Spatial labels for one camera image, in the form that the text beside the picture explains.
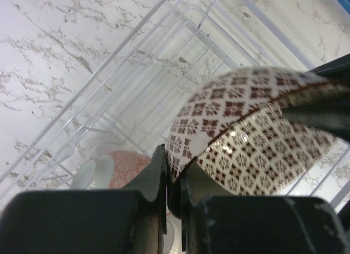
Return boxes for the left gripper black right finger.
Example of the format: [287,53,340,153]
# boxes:
[168,165,349,253]

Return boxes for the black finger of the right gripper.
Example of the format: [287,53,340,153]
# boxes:
[282,54,349,142]

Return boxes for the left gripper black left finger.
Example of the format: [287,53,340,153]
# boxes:
[1,145,167,253]

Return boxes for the orange white floral bowl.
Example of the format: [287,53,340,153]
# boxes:
[163,213,183,254]

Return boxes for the red floral pattern bowl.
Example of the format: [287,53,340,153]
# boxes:
[70,150,151,190]

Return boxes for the brown lattice pattern bowl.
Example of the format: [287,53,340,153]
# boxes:
[166,66,349,195]

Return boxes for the clear wire dish rack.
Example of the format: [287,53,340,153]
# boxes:
[1,0,349,207]

